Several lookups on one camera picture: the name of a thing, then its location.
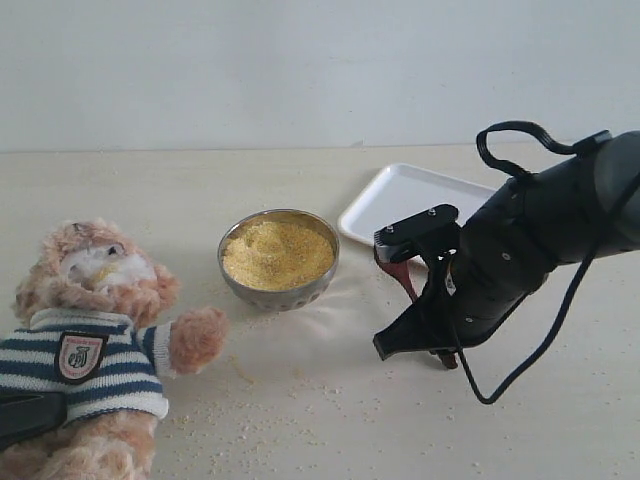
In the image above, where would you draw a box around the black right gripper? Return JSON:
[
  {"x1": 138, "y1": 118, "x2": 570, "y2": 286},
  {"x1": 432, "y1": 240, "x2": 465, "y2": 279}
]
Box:
[{"x1": 373, "y1": 221, "x2": 550, "y2": 359}]

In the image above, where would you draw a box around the dark red wooden spoon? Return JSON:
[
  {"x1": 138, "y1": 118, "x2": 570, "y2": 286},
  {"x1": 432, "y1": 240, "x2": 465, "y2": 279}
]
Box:
[{"x1": 373, "y1": 250, "x2": 458, "y2": 370}]

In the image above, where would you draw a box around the pink teddy bear striped shirt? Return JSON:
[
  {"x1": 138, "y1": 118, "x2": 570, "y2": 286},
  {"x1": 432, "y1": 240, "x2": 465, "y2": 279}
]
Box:
[{"x1": 1, "y1": 219, "x2": 229, "y2": 479}]

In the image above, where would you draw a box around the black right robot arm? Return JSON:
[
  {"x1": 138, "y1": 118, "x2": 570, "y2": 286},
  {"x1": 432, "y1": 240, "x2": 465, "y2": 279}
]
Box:
[{"x1": 373, "y1": 131, "x2": 639, "y2": 359}]

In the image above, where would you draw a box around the white rectangular plastic tray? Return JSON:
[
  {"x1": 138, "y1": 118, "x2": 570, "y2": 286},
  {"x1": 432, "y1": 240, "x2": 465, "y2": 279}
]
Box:
[{"x1": 337, "y1": 163, "x2": 495, "y2": 247}]

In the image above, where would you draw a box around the steel bowl of millet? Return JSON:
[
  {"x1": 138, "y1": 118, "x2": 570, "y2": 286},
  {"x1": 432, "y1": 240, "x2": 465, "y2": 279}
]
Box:
[{"x1": 217, "y1": 209, "x2": 340, "y2": 312}]

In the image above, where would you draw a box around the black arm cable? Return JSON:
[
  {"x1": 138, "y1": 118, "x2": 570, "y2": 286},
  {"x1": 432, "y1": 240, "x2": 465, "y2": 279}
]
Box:
[{"x1": 449, "y1": 119, "x2": 640, "y2": 405}]

